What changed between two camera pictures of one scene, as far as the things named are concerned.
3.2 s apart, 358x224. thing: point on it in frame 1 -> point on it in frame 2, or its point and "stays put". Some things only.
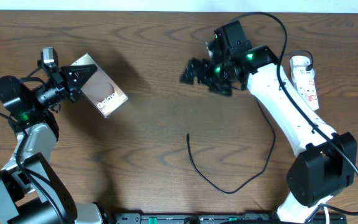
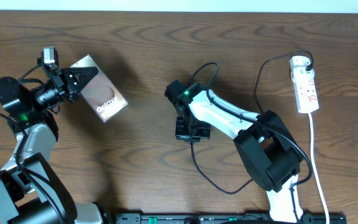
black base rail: x=220 y=218 stays put
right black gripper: x=204 y=66 -> x=180 y=135
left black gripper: x=61 y=83 stays put
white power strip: x=304 y=80 stays put
